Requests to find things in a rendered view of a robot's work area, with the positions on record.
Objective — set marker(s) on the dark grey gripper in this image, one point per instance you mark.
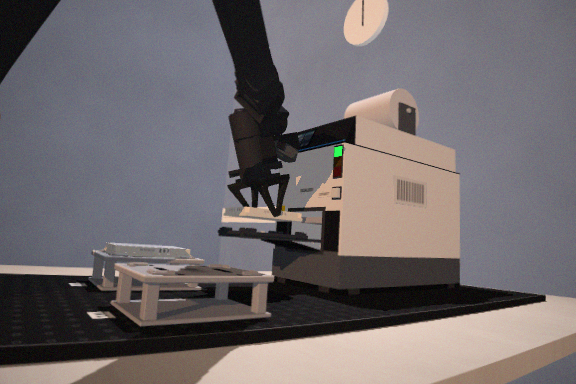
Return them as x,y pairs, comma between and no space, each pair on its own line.
257,176

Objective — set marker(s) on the white roll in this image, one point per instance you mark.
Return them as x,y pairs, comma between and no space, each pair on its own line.
383,108

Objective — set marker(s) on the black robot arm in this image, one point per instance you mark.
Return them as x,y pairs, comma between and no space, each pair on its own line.
260,92

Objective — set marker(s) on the white multiwell plate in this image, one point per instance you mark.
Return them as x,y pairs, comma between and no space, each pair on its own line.
147,250

